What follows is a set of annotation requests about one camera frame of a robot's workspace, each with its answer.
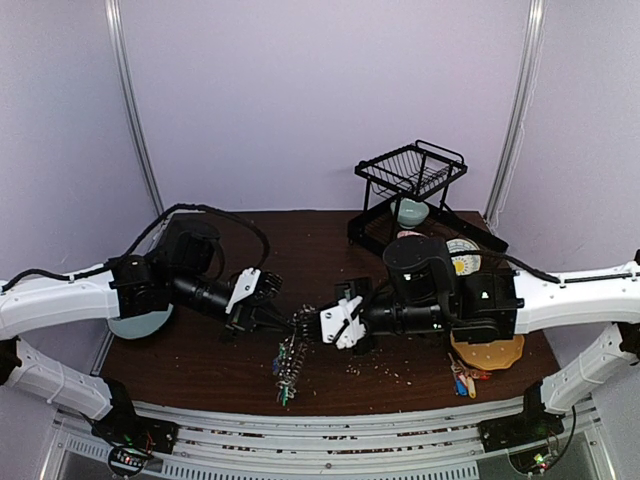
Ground grey disc keyring organizer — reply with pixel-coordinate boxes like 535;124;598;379
272;305;316;406

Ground green key tag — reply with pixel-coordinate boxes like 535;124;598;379
277;384;295;406

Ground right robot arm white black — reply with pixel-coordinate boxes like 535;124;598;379
298;235;639;442

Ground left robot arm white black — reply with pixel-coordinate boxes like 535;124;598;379
1;213;290;444

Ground teal plate with flower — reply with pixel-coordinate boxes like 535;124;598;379
107;305;174;340

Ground teal ceramic bowl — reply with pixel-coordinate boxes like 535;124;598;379
389;198;430;229

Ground white blue patterned plate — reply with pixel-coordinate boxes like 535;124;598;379
446;238;481;276

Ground blue key tag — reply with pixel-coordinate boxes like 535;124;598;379
455;378;468;397

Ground yellow key tag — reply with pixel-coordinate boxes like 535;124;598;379
466;378;477;399

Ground yellow dotted plate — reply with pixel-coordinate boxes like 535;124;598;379
450;335;525;371

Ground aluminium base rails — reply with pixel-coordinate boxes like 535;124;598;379
36;397;620;479

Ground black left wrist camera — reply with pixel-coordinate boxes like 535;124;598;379
253;271;283;303

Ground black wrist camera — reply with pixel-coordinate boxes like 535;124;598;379
253;271;283;303
296;309;322;343

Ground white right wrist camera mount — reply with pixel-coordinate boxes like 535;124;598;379
319;296;366;350

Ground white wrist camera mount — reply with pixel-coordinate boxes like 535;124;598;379
225;268;261;314
319;296;366;350

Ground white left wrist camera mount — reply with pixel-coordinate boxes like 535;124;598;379
225;268;261;314

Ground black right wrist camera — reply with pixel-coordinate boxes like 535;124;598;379
296;309;322;343

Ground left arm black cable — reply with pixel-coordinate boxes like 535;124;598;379
119;202;272;274

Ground black wire dish rack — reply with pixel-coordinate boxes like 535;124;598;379
347;139;509;255

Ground aluminium corner frame post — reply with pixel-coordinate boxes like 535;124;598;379
104;0;164;215

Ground right aluminium frame post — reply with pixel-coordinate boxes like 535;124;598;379
484;0;547;230

